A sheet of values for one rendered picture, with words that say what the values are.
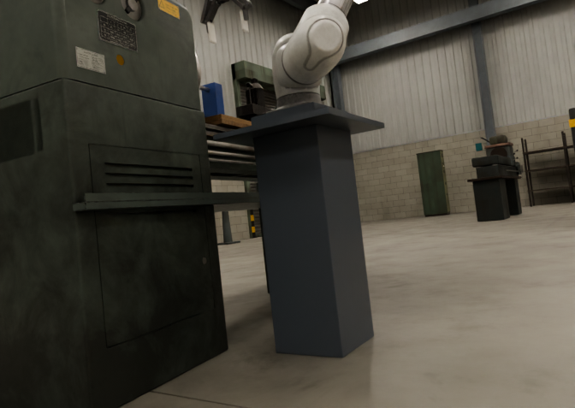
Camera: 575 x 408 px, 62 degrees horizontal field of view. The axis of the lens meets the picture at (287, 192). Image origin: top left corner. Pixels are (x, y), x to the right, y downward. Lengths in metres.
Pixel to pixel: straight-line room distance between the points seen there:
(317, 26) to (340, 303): 0.83
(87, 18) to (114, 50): 0.11
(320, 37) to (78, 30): 0.66
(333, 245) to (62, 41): 0.95
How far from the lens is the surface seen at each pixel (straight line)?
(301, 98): 1.64
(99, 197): 1.32
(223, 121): 2.05
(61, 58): 1.41
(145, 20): 1.68
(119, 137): 1.46
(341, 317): 1.56
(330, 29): 1.47
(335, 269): 1.53
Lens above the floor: 0.45
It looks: 3 degrees up
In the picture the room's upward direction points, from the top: 6 degrees counter-clockwise
